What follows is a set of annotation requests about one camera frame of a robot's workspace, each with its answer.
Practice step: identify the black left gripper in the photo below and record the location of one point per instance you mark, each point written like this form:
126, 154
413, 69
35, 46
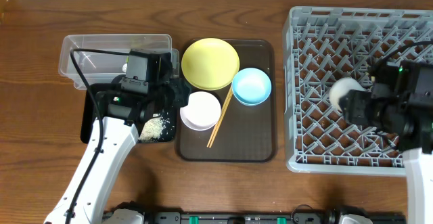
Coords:
180, 93

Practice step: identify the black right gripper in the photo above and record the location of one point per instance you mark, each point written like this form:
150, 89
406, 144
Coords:
352, 106

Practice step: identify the pale green cup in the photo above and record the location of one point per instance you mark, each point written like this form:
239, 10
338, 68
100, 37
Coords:
341, 88

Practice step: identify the rice pile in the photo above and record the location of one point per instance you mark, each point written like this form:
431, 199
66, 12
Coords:
154, 130

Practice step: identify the white bowl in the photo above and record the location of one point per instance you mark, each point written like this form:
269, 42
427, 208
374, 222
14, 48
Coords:
202, 111

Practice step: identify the light blue bowl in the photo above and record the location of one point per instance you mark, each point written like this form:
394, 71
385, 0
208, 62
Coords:
251, 86

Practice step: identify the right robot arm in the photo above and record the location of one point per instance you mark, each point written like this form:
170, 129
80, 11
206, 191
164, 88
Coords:
414, 82

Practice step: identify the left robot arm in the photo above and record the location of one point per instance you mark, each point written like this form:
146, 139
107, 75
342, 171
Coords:
120, 114

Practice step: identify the grey dishwasher rack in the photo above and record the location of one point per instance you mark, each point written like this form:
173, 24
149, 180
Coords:
324, 44

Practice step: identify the yellow plate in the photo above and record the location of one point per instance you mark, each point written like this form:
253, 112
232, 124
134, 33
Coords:
210, 64

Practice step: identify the clear plastic bin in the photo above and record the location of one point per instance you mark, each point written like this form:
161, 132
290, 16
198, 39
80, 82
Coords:
103, 68

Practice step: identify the black plastic tray bin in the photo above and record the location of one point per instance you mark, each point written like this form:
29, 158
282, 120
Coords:
89, 117

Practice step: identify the wooden chopstick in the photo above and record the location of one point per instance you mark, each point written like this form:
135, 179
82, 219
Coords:
220, 115
221, 119

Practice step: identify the brown serving tray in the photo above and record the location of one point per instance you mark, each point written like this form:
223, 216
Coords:
247, 133

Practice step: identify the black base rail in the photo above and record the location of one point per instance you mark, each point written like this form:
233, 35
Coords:
130, 212

